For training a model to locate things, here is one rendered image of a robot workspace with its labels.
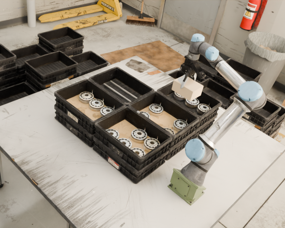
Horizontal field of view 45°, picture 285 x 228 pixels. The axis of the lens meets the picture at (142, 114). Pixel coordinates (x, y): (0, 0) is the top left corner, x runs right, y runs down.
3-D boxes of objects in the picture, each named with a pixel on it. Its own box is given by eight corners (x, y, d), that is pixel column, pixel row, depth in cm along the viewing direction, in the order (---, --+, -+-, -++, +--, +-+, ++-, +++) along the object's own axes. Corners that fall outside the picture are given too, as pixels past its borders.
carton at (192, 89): (200, 95, 231) (203, 86, 226) (190, 101, 223) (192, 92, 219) (182, 83, 238) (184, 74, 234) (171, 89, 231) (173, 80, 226)
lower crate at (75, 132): (122, 130, 243) (125, 117, 236) (91, 149, 224) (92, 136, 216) (85, 103, 261) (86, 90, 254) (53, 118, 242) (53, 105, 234)
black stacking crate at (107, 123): (169, 150, 218) (173, 137, 211) (138, 173, 199) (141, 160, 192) (125, 119, 236) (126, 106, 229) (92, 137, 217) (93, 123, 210)
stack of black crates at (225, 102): (230, 121, 366) (241, 96, 345) (215, 133, 347) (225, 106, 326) (200, 103, 385) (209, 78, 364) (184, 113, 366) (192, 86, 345)
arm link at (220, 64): (274, 104, 195) (220, 53, 221) (270, 98, 186) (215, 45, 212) (258, 118, 197) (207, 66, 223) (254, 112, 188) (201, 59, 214)
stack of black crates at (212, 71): (219, 91, 410) (228, 67, 389) (205, 100, 391) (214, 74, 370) (193, 76, 429) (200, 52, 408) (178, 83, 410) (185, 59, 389)
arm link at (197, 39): (199, 40, 202) (189, 33, 207) (195, 56, 209) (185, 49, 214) (208, 37, 207) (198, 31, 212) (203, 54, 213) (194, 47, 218)
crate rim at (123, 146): (173, 140, 212) (173, 137, 211) (140, 163, 193) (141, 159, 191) (126, 107, 230) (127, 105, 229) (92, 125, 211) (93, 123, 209)
